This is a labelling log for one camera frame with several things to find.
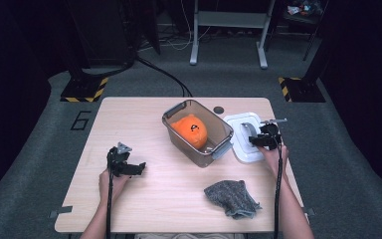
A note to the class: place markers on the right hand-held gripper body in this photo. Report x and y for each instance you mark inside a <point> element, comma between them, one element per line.
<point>272,137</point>

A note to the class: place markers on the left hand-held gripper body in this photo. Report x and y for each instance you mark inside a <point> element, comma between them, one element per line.
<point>119,164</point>

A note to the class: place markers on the translucent grey storage box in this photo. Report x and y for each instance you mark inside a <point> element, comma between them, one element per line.
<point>192,156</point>

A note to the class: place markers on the grey fluffy cloth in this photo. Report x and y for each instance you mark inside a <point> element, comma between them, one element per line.
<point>229,197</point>

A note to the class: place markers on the orange plush toy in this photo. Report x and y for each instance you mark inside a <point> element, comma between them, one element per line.
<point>190,132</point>

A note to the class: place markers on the person's left hand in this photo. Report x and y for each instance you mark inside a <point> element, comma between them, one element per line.
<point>117,186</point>

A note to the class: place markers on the person's right hand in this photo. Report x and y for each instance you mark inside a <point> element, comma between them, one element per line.
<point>272,162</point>

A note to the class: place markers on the round dark table grommet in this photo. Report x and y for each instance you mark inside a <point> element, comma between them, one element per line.
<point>218,110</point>

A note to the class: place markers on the black yellow striped stand base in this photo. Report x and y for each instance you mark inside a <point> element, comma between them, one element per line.
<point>303,91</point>
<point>86,91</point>

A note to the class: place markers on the white metal stand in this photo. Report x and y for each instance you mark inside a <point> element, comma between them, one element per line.
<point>232,20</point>

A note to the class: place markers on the colourful clutter pile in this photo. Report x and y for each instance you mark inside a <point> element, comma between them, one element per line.
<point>293,10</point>

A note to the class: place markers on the black equipment cabinet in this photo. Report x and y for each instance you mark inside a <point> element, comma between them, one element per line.
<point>106,33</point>

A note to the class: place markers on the grey table corner bracket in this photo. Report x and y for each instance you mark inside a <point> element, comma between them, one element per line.
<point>310,211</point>
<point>61,211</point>

